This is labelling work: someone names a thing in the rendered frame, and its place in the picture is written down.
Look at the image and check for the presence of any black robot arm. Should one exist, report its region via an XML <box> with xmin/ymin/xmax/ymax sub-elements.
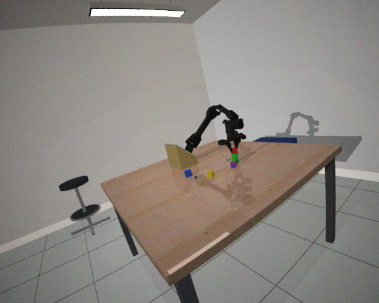
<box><xmin>185</xmin><ymin>104</ymin><xmax>244</xmax><ymax>153</ymax></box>

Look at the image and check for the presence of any blue block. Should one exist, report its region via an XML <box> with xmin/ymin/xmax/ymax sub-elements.
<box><xmin>184</xmin><ymin>169</ymin><xmax>192</xmax><ymax>177</ymax></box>

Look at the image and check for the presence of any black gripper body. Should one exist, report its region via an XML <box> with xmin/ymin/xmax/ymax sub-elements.
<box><xmin>218</xmin><ymin>129</ymin><xmax>246</xmax><ymax>145</ymax></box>

